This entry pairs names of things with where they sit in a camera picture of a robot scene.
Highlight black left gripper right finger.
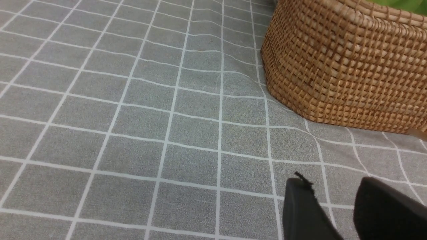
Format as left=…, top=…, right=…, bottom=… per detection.
left=353, top=177, right=427, bottom=240

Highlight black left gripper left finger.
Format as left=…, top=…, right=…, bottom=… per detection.
left=282, top=172, right=343, bottom=240

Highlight woven rattan basket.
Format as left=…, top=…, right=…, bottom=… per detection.
left=261, top=0, right=426, bottom=140

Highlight grey checked tablecloth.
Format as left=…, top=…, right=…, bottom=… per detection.
left=0, top=0, right=426, bottom=240

